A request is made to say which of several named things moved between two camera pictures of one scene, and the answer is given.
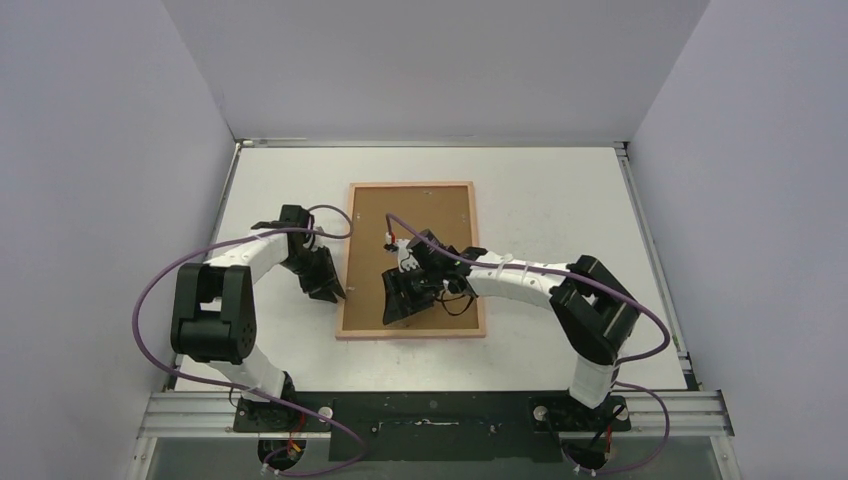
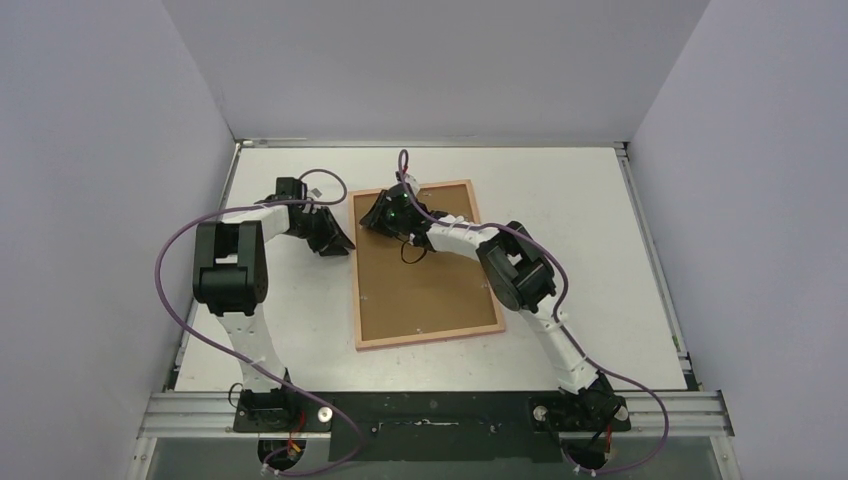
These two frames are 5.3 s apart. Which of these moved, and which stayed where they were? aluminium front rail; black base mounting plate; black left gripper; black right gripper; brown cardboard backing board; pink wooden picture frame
Moved: black left gripper; black right gripper; brown cardboard backing board; pink wooden picture frame
Stayed: black base mounting plate; aluminium front rail
